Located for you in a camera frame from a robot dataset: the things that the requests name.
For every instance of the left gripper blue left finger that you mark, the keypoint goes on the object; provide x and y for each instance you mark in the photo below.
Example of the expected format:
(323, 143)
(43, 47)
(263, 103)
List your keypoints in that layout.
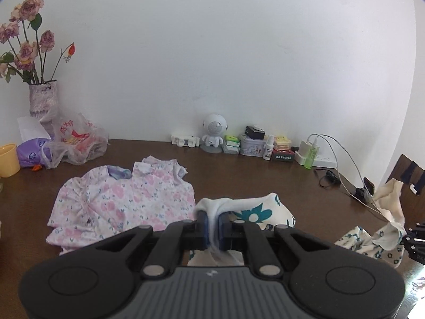
(169, 245)

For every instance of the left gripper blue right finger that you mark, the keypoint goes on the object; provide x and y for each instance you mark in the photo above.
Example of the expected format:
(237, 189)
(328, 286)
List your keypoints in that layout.
(249, 239)

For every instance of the cream teal flower dress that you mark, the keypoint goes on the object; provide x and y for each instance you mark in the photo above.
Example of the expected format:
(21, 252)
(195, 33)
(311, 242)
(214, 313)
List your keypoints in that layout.
(266, 212)

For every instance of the cream cloth on chair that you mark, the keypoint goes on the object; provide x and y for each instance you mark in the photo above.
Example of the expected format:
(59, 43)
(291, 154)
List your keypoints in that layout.
(387, 201)

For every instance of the wooden chair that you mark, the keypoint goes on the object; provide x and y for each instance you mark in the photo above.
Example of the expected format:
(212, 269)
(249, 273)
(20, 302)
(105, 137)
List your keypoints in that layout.
(411, 175)

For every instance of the phone on black stand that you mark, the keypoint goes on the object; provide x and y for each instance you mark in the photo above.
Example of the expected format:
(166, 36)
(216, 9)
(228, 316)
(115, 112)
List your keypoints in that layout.
(365, 193)

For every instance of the white spray bottle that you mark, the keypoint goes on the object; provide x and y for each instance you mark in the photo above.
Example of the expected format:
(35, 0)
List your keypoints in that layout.
(268, 148)

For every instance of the grey printed tin box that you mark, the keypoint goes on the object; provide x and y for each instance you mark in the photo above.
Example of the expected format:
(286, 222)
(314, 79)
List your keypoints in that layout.
(251, 147)

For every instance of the pink floral dress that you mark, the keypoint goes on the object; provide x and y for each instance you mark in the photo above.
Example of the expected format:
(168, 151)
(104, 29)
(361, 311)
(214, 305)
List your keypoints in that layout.
(109, 200)

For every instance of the green white small boxes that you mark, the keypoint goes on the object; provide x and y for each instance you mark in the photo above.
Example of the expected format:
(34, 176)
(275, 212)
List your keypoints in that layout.
(231, 144)

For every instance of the black red flat box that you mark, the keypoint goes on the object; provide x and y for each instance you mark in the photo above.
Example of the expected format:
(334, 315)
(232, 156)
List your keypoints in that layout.
(283, 155)

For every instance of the yellow sticky notes stack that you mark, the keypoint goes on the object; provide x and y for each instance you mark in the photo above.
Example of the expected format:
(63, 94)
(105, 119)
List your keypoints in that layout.
(282, 143)

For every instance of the black small box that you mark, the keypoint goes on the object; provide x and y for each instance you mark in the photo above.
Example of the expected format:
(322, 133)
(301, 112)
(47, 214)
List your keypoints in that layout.
(254, 133)

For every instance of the green liquid bottle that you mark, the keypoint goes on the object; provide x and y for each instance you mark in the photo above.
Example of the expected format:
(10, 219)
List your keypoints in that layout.
(311, 156)

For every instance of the white charger adapter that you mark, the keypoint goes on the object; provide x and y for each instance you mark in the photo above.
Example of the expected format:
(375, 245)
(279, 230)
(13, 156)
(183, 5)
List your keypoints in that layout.
(304, 148)

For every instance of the white robot figurine speaker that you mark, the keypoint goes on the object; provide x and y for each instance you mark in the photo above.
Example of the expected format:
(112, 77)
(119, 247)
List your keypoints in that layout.
(214, 125)

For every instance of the white power strip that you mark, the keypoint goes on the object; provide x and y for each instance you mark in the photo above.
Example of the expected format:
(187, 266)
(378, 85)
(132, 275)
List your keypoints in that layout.
(320, 161)

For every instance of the red printed plastic bag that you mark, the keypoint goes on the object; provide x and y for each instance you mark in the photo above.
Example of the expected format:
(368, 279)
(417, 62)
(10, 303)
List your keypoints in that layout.
(75, 140)

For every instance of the purple tissue pack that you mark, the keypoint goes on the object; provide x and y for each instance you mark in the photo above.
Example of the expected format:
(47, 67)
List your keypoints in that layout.
(34, 152)

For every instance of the yellow plastic cup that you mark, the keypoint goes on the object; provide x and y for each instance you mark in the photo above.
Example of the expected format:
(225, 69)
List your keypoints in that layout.
(9, 162)

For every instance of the white tissue paper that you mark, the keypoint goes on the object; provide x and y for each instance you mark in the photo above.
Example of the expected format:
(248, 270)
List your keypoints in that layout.
(30, 128)

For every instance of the pink wrapped vase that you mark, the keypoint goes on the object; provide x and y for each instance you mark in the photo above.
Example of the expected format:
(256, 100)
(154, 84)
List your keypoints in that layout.
(44, 104)

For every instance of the dried pink rose bouquet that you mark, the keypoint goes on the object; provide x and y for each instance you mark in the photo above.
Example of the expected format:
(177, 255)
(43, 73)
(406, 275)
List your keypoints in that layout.
(28, 46)

